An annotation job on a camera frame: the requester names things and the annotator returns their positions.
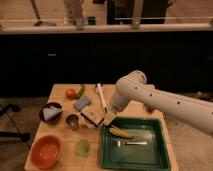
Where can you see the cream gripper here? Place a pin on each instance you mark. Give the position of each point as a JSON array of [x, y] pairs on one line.
[[109, 118]]

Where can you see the wooden black felt eraser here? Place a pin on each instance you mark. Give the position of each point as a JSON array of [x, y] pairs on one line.
[[93, 118]]

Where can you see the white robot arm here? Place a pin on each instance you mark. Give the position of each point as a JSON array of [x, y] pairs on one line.
[[133, 87]]

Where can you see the yellow banana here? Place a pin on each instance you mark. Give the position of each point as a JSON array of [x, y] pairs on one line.
[[120, 133]]

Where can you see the white cup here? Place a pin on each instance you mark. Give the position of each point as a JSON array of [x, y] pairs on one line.
[[87, 125]]

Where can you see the silver metal fork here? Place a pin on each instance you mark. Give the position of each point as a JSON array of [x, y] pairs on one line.
[[123, 143]]

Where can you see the blue sponge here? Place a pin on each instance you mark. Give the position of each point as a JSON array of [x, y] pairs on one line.
[[81, 103]]

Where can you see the small metal cup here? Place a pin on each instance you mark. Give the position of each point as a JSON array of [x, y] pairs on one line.
[[72, 121]]

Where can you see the brown pine cone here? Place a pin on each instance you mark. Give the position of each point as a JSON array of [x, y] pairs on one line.
[[149, 109]]

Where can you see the green chili pepper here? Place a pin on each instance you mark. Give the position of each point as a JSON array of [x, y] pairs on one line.
[[80, 92]]

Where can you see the light green plastic cup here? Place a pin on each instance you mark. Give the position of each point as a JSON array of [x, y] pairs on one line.
[[82, 147]]

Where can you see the red tomato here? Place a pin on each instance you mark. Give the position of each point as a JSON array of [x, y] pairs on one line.
[[70, 94]]

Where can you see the green plastic tray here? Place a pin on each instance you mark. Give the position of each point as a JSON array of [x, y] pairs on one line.
[[145, 151]]

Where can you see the dark bowl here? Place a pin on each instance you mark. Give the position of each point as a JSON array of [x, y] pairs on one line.
[[56, 118]]

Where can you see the light blue cloth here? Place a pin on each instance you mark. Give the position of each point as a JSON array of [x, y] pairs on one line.
[[50, 112]]

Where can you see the orange plastic bowl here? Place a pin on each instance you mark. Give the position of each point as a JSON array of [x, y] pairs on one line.
[[45, 152]]

